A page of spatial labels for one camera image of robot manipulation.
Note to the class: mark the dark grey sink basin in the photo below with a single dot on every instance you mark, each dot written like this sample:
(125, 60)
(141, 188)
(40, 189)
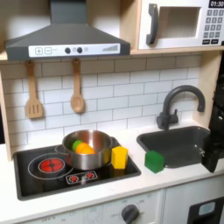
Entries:
(175, 145)

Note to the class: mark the orange toy carrot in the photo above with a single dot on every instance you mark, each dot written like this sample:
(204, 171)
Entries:
(84, 149)

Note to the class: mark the wooden spoon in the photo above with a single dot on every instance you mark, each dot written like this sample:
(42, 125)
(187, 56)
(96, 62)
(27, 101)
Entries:
(77, 103)

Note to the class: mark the wooden slotted spatula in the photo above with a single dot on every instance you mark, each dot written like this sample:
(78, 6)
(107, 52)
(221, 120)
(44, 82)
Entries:
(31, 87)

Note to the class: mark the white toy microwave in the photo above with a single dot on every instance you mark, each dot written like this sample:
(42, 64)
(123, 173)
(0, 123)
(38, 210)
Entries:
(178, 43)

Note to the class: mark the white oven front panel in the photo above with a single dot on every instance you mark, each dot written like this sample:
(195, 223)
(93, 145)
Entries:
(99, 213)

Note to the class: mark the dark grey oven knob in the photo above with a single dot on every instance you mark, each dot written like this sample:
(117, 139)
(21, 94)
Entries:
(129, 214)

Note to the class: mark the dark grey tap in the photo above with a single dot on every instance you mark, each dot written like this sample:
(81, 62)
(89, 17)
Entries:
(166, 119)

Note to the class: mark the steel pot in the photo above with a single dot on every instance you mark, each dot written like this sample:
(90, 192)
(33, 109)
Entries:
(87, 162)

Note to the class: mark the black toy stove top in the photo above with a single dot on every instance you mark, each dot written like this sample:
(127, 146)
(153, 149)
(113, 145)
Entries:
(35, 186)

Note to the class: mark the grey range hood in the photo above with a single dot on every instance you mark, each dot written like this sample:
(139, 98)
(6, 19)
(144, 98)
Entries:
(67, 35)

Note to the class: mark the green block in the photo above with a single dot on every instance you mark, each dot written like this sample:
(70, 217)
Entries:
(154, 162)

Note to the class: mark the yellow block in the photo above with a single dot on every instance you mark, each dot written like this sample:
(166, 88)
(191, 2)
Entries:
(119, 157)

